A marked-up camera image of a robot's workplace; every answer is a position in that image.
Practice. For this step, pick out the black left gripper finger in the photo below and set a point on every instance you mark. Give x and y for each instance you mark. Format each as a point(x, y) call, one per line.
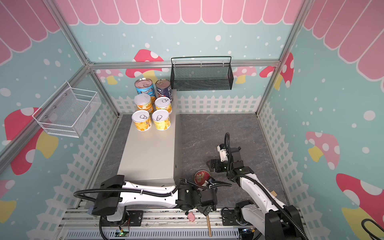
point(186, 182)
point(215, 184)

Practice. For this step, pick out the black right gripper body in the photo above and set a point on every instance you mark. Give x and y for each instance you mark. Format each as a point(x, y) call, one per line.
point(220, 165)

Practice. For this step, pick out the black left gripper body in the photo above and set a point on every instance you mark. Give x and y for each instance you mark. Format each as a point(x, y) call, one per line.
point(205, 211)

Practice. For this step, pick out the red lid tin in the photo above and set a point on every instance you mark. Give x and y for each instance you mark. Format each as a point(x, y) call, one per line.
point(201, 178)

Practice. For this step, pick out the grey metal cabinet counter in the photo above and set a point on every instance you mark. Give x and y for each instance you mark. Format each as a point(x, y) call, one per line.
point(153, 157)

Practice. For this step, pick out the yellow can silver lid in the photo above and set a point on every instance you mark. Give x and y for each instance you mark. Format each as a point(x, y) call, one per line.
point(142, 120)

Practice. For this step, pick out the white lid small can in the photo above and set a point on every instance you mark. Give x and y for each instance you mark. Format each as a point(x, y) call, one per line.
point(163, 103)

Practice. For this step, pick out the green yellow white lid can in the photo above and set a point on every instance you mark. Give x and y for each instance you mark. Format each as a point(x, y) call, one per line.
point(144, 102)

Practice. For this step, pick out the dark chopped tomatoes can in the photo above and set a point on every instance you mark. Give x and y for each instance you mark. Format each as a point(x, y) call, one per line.
point(164, 89)

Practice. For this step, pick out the blue chicken noodle soup can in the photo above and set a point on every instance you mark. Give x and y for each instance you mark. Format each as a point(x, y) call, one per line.
point(145, 86)

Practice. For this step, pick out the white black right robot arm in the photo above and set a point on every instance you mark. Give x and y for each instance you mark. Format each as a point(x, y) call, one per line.
point(271, 217)

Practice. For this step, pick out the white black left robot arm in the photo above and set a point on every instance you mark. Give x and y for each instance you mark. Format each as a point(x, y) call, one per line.
point(115, 194)

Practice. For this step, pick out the pink eraser blob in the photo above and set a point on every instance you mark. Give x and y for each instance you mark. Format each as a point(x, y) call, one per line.
point(191, 217)

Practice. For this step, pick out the wooden mallet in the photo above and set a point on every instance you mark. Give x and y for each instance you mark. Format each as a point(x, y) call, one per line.
point(209, 226)

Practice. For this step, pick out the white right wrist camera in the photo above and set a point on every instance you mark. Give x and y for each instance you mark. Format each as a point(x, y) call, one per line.
point(222, 152)

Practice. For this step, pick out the black wire mesh basket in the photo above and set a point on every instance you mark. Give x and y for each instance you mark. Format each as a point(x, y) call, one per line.
point(212, 73)

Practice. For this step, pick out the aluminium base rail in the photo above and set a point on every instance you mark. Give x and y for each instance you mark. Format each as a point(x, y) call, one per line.
point(152, 224)

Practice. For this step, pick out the white wire mesh basket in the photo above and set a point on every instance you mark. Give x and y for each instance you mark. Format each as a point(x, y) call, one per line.
point(68, 112)

